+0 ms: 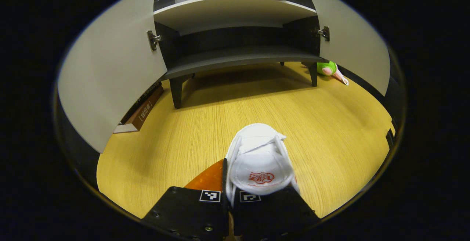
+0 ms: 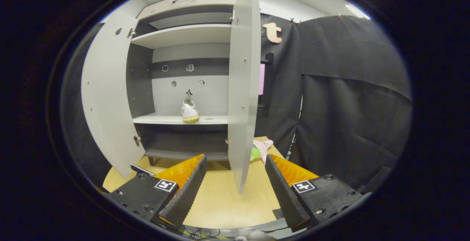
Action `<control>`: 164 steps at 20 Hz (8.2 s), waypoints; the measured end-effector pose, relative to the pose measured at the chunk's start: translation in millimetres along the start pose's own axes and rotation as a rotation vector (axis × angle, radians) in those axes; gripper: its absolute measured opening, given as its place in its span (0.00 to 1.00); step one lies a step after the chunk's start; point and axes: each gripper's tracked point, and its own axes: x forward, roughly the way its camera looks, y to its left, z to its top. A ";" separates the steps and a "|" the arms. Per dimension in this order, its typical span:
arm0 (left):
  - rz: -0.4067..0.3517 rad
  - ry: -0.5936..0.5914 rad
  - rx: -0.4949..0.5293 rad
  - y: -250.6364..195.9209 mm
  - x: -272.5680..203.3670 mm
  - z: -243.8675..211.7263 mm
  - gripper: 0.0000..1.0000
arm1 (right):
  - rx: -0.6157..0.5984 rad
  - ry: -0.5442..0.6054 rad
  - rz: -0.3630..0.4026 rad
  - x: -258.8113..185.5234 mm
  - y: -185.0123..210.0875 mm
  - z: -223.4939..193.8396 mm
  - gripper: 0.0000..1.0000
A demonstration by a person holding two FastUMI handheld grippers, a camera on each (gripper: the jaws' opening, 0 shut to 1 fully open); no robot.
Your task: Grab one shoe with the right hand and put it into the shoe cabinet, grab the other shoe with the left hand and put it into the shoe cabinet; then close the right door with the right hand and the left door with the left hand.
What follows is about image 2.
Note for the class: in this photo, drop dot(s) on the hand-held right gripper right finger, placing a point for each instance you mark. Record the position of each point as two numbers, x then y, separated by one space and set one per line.
284 197

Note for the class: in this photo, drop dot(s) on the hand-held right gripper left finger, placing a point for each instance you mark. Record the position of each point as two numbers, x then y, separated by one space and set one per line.
187 197

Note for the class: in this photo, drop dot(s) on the white canvas shoe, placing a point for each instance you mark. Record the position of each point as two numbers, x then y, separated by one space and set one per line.
190 113

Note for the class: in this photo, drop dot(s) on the grey shoe cabinet door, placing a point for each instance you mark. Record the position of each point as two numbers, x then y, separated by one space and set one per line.
240 105
106 94

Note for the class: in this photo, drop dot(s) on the grey shoe cabinet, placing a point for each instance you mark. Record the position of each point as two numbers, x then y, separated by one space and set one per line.
183 35

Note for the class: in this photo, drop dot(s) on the grey cabinet drawer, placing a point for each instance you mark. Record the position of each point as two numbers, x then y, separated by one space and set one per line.
205 2

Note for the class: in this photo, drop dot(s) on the pink star plush toy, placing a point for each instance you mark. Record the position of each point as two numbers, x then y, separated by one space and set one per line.
261 148

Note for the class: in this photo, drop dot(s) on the black backdrop cloth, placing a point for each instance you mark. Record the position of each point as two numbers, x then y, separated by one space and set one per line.
349 105

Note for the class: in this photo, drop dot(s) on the ceiling light panel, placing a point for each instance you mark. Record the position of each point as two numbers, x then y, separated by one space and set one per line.
357 11

